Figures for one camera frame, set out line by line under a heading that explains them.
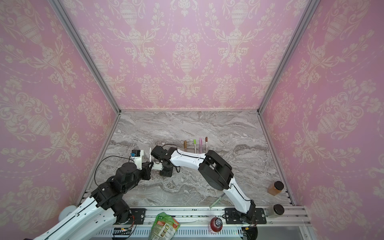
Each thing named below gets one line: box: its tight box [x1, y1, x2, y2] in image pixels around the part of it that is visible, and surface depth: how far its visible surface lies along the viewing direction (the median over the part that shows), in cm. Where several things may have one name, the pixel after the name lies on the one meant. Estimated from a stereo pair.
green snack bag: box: [148, 212, 181, 240], surface depth 71 cm
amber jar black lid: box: [267, 181, 285, 196], surface depth 77 cm
